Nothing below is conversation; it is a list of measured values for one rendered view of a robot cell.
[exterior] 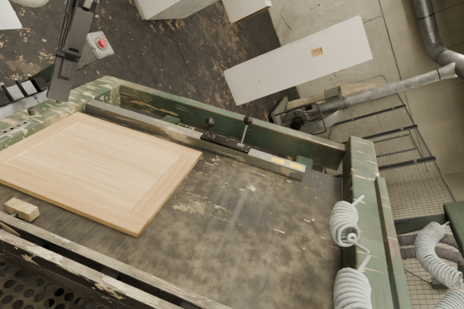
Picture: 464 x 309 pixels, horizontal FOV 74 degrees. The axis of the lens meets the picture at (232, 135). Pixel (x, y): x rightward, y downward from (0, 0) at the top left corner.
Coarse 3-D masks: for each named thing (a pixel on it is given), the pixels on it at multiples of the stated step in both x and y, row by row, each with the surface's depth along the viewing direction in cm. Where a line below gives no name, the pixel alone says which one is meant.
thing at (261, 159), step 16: (96, 112) 131; (112, 112) 128; (128, 112) 129; (144, 128) 127; (160, 128) 124; (176, 128) 125; (192, 144) 123; (208, 144) 120; (240, 160) 119; (256, 160) 117; (288, 160) 118; (288, 176) 115
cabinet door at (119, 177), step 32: (64, 128) 115; (96, 128) 119; (128, 128) 123; (0, 160) 95; (32, 160) 98; (64, 160) 100; (96, 160) 103; (128, 160) 106; (160, 160) 109; (192, 160) 111; (32, 192) 86; (64, 192) 88; (96, 192) 90; (128, 192) 92; (160, 192) 94; (128, 224) 82
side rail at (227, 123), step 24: (144, 96) 149; (168, 96) 148; (192, 120) 147; (216, 120) 142; (240, 120) 139; (264, 144) 140; (288, 144) 137; (312, 144) 133; (336, 144) 133; (336, 168) 134
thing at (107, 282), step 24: (0, 216) 71; (0, 240) 66; (24, 240) 67; (48, 240) 68; (24, 264) 68; (48, 264) 64; (72, 264) 64; (96, 264) 66; (120, 264) 66; (72, 288) 66; (96, 288) 63; (120, 288) 61; (144, 288) 64; (168, 288) 63
